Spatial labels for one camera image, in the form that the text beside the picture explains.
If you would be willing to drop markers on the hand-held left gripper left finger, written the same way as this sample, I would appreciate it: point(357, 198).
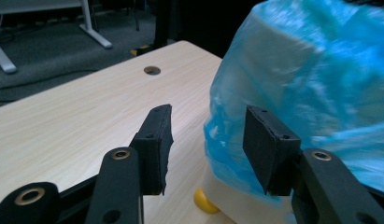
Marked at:
point(155, 155)

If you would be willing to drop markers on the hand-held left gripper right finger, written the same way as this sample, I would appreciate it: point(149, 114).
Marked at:
point(267, 152)

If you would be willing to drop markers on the white trash bin with face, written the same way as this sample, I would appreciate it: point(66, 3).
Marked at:
point(242, 207)

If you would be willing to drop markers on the blue plastic bag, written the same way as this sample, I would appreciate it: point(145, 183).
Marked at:
point(336, 77)

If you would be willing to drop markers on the black stand base striped edge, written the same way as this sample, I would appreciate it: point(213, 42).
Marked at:
point(143, 49)

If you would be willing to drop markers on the white metal desk frame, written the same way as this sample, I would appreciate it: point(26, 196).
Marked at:
point(93, 31)

